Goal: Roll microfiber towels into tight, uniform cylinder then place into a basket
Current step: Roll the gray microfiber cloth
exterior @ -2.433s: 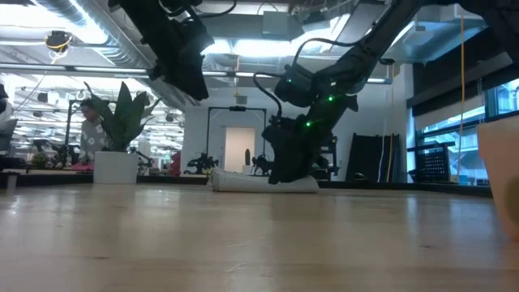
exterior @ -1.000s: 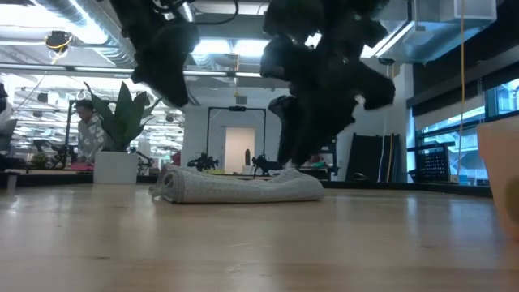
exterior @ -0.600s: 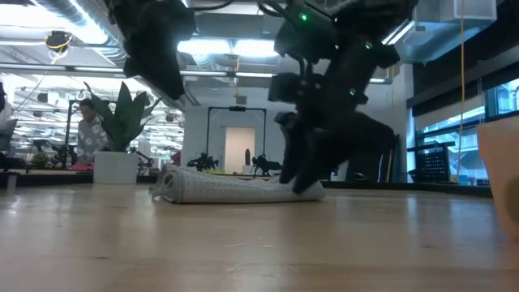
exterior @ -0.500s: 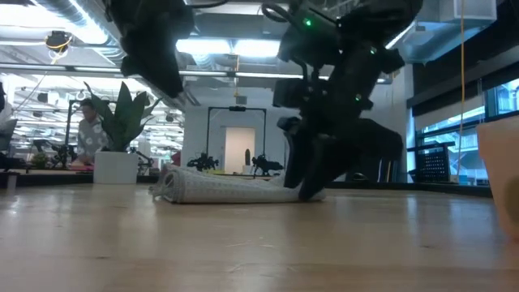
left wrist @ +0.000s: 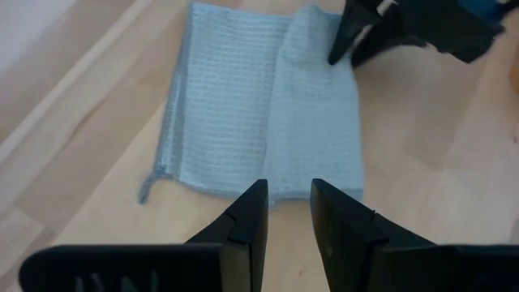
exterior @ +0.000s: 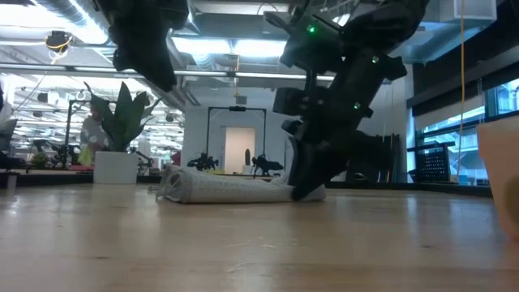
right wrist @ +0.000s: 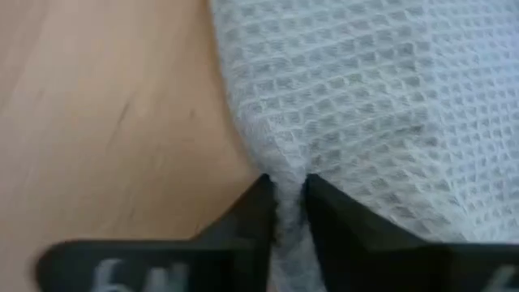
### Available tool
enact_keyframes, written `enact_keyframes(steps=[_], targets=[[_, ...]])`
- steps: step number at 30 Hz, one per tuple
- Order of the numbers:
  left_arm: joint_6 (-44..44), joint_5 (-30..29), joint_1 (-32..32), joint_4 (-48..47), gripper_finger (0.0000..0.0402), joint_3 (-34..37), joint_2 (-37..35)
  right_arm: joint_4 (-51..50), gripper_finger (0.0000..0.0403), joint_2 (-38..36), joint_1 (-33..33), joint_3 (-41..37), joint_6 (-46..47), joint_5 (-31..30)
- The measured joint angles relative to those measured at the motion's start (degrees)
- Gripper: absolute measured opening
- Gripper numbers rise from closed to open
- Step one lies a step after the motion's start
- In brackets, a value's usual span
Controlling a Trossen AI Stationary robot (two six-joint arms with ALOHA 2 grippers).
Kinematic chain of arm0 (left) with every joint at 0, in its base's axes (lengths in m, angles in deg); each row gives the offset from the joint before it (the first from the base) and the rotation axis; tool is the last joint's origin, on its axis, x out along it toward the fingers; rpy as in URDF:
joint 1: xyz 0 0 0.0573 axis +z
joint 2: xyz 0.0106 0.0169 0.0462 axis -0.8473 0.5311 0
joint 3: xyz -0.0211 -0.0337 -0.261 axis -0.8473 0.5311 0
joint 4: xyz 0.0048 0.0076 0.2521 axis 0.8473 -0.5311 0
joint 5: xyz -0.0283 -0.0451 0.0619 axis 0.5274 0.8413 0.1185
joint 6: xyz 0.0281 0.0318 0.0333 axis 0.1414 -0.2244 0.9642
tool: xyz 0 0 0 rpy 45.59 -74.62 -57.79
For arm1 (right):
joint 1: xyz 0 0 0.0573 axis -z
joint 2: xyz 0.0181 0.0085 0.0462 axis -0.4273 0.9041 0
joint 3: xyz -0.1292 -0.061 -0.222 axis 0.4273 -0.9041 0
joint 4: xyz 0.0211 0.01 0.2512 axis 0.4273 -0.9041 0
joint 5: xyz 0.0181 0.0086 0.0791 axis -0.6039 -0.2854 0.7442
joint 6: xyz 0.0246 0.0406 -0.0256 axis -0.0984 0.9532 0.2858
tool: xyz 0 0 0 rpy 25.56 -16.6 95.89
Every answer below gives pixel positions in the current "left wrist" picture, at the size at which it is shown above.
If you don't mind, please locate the grey microfiber towel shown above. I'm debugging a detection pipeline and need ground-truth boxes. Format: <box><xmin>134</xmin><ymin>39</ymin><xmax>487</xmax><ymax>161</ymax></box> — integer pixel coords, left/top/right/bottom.
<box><xmin>137</xmin><ymin>2</ymin><xmax>365</xmax><ymax>206</ymax></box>

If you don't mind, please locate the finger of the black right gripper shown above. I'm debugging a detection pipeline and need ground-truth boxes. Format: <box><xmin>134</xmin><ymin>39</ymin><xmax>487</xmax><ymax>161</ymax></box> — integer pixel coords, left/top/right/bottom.
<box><xmin>328</xmin><ymin>0</ymin><xmax>397</xmax><ymax>65</ymax></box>
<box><xmin>351</xmin><ymin>3</ymin><xmax>427</xmax><ymax>67</ymax></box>

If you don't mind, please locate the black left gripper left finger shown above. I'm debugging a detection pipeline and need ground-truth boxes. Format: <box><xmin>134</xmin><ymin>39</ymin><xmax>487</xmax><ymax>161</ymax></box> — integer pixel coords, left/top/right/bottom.
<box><xmin>18</xmin><ymin>178</ymin><xmax>269</xmax><ymax>292</ymax></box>

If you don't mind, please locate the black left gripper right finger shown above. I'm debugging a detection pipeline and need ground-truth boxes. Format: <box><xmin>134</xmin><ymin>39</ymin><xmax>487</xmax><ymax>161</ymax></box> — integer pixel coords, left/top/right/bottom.
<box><xmin>310</xmin><ymin>178</ymin><xmax>519</xmax><ymax>292</ymax></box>

